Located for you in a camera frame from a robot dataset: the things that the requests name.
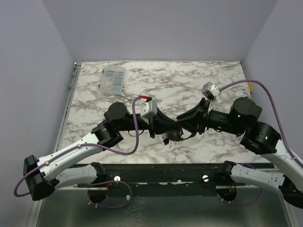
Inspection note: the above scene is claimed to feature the black tag key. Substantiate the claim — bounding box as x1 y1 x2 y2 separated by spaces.
163 139 169 145

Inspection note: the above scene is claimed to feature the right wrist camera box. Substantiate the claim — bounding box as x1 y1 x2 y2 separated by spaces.
202 82 221 101

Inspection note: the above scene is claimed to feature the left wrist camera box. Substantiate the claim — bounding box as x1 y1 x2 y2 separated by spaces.
140 100 158 120

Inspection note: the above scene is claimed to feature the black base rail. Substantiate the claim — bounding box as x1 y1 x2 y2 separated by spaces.
48 163 263 197

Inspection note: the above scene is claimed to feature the aluminium side rail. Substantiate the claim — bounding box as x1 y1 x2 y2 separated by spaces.
52 62 82 154

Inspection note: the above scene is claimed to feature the clear plastic organizer box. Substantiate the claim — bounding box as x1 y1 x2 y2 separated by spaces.
98 66 126 95

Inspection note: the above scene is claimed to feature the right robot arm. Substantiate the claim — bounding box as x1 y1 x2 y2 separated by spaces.
176 97 303 208

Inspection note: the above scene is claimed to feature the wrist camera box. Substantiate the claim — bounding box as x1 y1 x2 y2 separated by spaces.
140 100 158 120
202 82 221 101

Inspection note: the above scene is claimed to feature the metal key ring plate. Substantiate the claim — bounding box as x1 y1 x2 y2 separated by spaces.
166 129 184 142

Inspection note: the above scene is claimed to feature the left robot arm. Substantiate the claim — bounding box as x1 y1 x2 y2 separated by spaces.
23 100 160 201

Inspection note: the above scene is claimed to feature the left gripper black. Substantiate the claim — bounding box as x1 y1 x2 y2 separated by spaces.
118 106 180 139

